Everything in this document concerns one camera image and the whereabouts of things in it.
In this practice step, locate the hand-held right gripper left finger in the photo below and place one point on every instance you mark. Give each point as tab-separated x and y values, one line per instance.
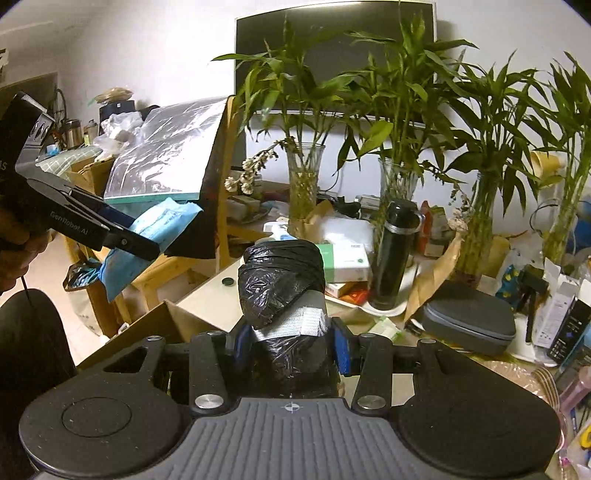
242	344

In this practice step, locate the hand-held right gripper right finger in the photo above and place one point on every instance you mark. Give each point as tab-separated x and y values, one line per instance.
341	350

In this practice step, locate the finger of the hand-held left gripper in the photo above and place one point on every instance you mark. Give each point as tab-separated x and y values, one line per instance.
113	214
134	244

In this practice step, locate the blue wet wipes packet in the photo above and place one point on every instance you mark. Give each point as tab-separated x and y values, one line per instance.
157	226

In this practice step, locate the black plastic bag bundle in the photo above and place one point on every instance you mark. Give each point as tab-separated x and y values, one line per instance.
277	277

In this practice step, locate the cardboard box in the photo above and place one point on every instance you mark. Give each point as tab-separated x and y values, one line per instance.
147	327

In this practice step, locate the person's left hand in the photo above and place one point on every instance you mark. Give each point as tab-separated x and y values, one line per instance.
14	263

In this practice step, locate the steel vacuum flask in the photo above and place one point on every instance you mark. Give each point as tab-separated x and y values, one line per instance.
74	134

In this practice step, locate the green grid mat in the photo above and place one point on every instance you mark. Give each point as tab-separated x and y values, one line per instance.
69	159

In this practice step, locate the green packet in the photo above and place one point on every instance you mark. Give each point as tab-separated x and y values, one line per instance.
385	327

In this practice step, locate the flat red box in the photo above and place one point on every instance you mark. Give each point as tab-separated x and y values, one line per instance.
355	295

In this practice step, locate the teal plastic wrapper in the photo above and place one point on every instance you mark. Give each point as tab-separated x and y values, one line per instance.
85	277

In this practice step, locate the white plastic tray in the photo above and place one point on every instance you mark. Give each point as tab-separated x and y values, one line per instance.
401	310

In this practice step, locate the crumpled white plastic bags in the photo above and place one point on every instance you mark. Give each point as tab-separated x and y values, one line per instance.
120	129

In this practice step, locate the silver foil board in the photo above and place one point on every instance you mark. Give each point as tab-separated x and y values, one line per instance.
171	147

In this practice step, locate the green and white box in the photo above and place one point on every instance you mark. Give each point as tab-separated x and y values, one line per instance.
346	261

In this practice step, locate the wooden chair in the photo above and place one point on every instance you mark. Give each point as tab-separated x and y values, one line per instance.
224	244

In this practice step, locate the black thermos bottle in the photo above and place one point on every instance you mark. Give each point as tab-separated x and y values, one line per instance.
392	258

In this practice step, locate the large brown paper bag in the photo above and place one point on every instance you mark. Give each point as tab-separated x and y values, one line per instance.
434	281

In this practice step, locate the white spray bottle blue label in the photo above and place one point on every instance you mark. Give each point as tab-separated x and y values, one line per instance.
277	230

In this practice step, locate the white plastic bag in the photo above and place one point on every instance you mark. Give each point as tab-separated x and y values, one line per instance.
346	228

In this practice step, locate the grey zip case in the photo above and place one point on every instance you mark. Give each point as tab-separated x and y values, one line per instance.
466	314

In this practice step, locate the small brown paper bag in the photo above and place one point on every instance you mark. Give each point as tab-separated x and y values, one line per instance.
314	217

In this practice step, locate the dried white flowers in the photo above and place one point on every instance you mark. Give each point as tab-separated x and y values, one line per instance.
251	168
459	221

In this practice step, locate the person's dark clothing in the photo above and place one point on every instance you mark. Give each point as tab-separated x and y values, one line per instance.
32	369

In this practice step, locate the lucky bamboo in glass vase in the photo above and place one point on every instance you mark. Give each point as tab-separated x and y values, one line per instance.
399	184
304	184
565	230
482	230

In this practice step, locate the blue packet yellow dots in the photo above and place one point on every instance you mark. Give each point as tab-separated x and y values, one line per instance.
508	279

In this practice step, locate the small black tripod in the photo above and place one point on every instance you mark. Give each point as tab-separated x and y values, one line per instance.
533	286

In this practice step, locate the white carton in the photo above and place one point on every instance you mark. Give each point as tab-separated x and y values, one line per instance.
556	309

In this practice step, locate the black carton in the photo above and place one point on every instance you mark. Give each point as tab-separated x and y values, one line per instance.
570	332

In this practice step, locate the pink bottle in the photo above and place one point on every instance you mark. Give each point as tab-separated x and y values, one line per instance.
575	390

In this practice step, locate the yellow paper roll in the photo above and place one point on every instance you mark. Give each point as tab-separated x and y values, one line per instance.
547	161

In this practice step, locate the black curved monitor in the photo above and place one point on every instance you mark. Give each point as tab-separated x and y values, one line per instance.
332	18

